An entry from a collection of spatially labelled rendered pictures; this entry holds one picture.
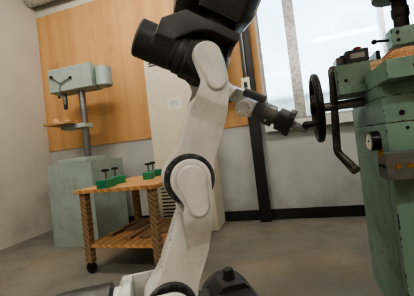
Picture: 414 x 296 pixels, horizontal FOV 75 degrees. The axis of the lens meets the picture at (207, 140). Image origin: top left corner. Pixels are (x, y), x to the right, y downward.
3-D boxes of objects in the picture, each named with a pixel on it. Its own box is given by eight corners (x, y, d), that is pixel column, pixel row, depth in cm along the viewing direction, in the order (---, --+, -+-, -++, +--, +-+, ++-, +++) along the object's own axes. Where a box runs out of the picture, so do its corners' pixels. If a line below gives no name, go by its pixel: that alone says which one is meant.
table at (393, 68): (326, 106, 142) (324, 95, 142) (393, 97, 133) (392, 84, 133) (352, 84, 84) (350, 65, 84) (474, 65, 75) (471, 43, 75)
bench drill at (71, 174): (86, 230, 280) (70, 78, 284) (140, 227, 265) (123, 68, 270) (48, 248, 234) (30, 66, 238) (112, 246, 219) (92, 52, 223)
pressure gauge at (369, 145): (367, 156, 89) (364, 131, 89) (380, 155, 88) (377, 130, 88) (373, 158, 83) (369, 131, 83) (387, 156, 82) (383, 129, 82)
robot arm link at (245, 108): (257, 126, 109) (232, 115, 112) (263, 119, 119) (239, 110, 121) (268, 100, 104) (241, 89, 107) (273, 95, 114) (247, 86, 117)
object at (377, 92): (352, 109, 128) (351, 100, 129) (403, 102, 122) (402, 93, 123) (379, 97, 90) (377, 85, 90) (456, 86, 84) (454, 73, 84)
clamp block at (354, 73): (332, 94, 120) (329, 74, 120) (366, 89, 116) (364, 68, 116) (338, 88, 106) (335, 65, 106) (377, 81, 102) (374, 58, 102)
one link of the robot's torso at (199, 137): (160, 204, 71) (185, 33, 75) (157, 194, 88) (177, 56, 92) (216, 209, 74) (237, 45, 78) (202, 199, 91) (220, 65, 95)
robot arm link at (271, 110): (283, 142, 111) (256, 131, 114) (289, 129, 117) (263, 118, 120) (294, 119, 102) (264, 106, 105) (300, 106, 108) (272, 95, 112)
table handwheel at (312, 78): (308, 121, 134) (304, 64, 119) (353, 115, 129) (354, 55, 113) (317, 157, 111) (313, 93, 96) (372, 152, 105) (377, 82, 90)
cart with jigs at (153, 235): (138, 238, 231) (130, 163, 232) (202, 238, 213) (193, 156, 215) (81, 276, 168) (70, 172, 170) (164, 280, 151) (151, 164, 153)
